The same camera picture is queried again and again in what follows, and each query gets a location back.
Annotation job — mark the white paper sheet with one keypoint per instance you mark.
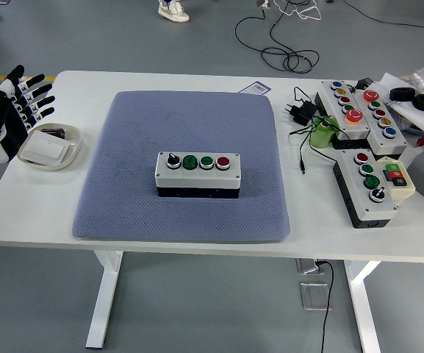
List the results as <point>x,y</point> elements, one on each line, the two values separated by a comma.
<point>413,115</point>

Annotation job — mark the white wall switch plate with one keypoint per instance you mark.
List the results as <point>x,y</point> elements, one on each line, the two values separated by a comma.
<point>46,147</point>

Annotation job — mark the grey four-button control box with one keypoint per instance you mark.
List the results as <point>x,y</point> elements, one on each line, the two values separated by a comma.
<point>197,178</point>

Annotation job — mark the person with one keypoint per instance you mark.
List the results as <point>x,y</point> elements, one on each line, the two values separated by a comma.
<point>171,13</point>

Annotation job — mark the blue-grey textured mat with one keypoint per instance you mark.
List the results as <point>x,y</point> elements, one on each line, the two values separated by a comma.
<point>215,121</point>

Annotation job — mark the dark red small item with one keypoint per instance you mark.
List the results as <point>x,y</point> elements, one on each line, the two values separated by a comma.
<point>51,133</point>

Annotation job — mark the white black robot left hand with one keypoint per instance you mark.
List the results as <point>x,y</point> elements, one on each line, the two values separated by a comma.
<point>11,128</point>

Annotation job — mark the purple white label card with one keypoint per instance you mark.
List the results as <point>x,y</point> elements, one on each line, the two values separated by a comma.
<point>255,87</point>

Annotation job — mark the grey four-button box with selector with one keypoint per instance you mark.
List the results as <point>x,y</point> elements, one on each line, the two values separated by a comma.
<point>355,180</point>

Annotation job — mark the white shallow dish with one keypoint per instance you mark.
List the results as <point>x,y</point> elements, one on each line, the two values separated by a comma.
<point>72,145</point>

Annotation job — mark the grey five-button box, wide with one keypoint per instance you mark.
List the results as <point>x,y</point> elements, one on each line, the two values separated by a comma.
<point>367,114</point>

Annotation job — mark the green cylinder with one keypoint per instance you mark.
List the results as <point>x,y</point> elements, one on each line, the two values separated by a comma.
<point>320,138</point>

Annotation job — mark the beige red-green switch box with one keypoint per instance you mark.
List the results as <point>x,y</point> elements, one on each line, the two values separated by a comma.
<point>404,191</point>

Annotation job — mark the white table leg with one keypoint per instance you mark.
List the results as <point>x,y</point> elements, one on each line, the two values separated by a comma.
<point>366,312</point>
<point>103,294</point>

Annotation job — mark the small black connector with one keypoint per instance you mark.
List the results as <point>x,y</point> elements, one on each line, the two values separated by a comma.
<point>364,82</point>

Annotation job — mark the grey five-button box, narrow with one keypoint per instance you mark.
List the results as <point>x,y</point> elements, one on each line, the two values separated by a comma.
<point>331,97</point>

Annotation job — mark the metal floor socket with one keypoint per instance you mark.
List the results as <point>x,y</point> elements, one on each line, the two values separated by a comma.
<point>307,266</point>

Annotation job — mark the small grey charger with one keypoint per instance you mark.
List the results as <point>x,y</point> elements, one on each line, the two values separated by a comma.
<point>263,3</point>

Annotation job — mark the metal floor box lid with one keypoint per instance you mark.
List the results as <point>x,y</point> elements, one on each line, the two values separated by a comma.
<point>314,296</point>

